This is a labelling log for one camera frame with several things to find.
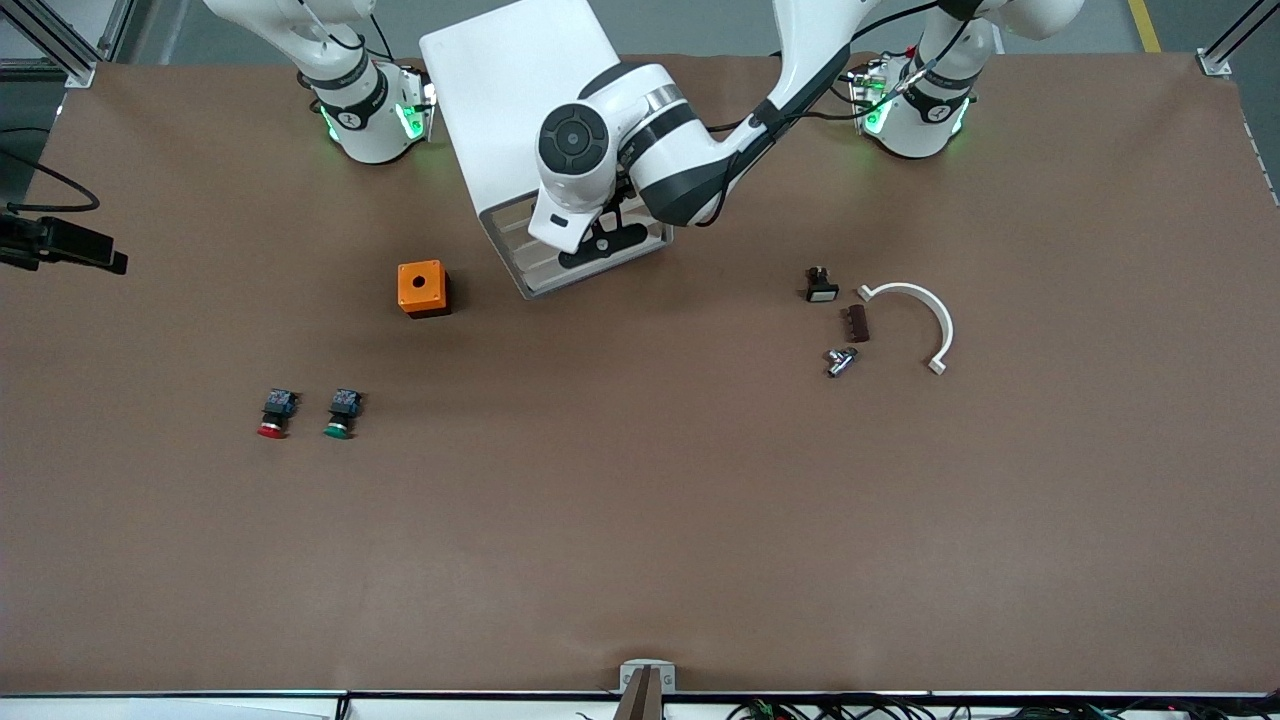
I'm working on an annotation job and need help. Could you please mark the white plastic drawer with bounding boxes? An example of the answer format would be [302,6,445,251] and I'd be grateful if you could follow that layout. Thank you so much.
[516,245,673,299]
[495,222,561,259]
[485,195,541,237]
[505,240,671,281]

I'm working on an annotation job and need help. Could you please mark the white drawer cabinet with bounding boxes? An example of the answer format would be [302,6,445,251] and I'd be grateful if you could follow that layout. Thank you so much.
[420,0,673,300]

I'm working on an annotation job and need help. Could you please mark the red push button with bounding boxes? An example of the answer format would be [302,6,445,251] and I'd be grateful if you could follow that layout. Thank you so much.
[256,389,299,439]

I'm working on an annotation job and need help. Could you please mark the green push button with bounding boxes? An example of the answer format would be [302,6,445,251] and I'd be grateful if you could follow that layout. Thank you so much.
[322,389,365,440]

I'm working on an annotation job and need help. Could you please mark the orange box with hole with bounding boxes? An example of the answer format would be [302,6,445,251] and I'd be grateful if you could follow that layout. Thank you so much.
[397,260,451,319]

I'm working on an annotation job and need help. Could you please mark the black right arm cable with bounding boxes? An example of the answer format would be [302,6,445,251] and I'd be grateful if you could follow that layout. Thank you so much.
[0,148,103,215]

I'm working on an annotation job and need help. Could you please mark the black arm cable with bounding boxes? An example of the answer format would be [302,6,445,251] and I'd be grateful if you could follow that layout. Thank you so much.
[0,148,103,215]
[700,0,961,136]

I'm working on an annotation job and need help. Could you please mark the aluminium frame profile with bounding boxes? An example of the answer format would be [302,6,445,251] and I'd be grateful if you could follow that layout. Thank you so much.
[1198,0,1280,78]
[0,0,136,89]

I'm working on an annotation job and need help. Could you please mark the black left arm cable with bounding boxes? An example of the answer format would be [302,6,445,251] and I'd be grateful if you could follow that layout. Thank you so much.
[700,0,961,136]

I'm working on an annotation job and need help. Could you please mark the white half ring clamp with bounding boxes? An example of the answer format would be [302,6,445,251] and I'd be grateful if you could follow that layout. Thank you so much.
[857,282,954,376]

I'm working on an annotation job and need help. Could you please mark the grey metal bracket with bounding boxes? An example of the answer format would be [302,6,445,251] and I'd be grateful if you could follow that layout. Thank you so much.
[619,659,677,694]

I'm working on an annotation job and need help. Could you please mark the white table edge rail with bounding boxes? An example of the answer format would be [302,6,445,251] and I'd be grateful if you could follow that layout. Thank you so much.
[0,690,1280,720]

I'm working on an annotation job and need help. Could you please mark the brown post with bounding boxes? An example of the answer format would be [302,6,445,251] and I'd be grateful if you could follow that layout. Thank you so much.
[612,667,665,720]

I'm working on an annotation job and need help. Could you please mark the black cable bundle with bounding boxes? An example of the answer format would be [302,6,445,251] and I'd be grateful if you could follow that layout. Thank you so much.
[725,698,1280,720]

